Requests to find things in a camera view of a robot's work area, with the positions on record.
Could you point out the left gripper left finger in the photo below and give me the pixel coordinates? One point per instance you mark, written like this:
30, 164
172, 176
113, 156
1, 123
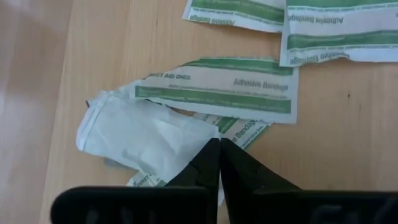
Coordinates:
140, 207

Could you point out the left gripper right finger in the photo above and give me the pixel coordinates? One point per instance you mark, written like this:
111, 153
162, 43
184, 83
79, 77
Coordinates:
280, 208

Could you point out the white crinkled gauze packet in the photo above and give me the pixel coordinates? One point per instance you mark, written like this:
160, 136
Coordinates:
140, 140

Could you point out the green striped adhesive bandage packet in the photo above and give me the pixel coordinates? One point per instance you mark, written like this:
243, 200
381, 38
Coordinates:
236, 12
335, 31
217, 90
245, 130

